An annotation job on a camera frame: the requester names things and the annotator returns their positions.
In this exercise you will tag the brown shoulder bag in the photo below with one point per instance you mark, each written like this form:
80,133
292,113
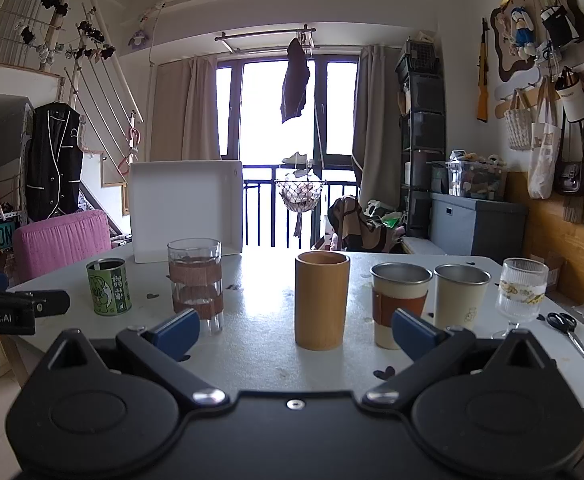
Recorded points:
572,177

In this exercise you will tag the steel cup with brown sleeve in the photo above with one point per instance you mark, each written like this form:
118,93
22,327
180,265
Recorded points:
397,300

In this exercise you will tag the hanging net basket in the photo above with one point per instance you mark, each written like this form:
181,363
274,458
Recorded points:
299,195

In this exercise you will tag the black storage shelf unit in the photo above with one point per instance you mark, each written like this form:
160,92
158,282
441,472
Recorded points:
422,135

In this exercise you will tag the purple plush toy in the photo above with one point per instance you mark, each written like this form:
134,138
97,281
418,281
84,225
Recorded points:
137,39

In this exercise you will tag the white stair railing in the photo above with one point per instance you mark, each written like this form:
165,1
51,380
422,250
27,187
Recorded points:
92,85

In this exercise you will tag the clear plastic bin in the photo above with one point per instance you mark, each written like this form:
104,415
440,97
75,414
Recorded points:
477,180

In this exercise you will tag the green printed tin cup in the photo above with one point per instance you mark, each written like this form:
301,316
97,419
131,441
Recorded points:
108,287

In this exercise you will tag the dark hanging garment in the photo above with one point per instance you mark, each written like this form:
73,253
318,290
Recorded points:
294,85

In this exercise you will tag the balcony railing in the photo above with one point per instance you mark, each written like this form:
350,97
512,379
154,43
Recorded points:
267,210

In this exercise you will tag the steel cup with white sleeve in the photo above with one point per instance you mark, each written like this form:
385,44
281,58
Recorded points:
459,300

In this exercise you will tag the white shoes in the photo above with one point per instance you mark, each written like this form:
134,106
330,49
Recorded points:
297,158

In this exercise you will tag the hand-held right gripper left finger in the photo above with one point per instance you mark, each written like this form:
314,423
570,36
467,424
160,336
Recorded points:
177,332

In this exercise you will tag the metal clothes rod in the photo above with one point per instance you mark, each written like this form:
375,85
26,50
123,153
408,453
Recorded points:
262,35

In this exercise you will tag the blue plush doll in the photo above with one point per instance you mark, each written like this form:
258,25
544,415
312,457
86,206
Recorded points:
523,32

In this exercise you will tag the pile of clothes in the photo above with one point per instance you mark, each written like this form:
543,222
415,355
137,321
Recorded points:
362,225

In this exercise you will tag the bamboo cup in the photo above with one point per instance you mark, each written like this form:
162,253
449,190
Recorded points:
321,300

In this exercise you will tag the ribbed stemmed glass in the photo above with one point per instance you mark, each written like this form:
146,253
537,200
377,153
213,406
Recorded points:
521,290

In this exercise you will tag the beige curtain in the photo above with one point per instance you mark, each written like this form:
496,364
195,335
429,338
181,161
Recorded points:
187,110
374,125

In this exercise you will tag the grey storage box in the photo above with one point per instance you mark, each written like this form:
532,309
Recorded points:
477,225

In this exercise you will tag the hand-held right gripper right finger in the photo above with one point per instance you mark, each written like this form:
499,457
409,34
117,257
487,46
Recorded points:
414,332

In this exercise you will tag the white box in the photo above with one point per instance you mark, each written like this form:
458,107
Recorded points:
184,205

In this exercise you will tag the black and white bag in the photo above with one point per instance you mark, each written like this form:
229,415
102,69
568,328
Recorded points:
559,25

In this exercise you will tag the white knitted bag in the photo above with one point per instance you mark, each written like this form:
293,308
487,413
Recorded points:
517,127

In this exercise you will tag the pink covered chair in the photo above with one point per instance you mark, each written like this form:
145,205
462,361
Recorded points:
64,242

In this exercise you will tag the black vest with white trim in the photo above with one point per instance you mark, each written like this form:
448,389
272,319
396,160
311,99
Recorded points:
52,160

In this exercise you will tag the glass cup with brown sleeve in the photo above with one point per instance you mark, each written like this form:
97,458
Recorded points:
195,280

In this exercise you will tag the white bucket bag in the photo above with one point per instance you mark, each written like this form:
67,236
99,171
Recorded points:
573,102

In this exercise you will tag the canvas tote bag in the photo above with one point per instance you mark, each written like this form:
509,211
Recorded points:
544,155

